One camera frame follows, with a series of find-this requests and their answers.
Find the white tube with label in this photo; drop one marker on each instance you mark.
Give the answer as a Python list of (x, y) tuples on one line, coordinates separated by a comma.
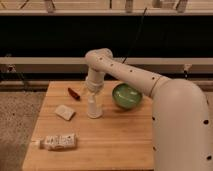
[(57, 142)]

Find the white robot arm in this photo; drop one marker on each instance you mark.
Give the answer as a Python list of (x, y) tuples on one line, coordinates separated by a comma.
[(180, 112)]

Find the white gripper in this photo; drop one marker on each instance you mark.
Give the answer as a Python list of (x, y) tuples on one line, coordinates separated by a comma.
[(94, 87)]

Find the white ceramic cup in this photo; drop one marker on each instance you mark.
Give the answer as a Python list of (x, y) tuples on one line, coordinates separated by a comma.
[(94, 106)]

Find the wooden table board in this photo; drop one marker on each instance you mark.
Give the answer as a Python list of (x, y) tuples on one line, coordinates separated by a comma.
[(119, 140)]

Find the green ceramic bowl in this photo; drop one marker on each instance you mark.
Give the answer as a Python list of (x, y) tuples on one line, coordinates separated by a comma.
[(126, 97)]

